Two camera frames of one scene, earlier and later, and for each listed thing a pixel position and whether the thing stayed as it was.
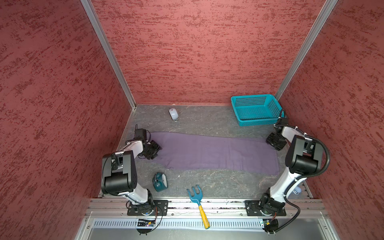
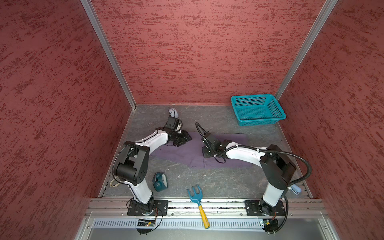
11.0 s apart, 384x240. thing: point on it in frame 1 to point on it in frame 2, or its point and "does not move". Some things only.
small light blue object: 297,189 does not move
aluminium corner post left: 89,7 does not move
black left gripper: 156,148 to 185,138
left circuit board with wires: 145,222 does not move
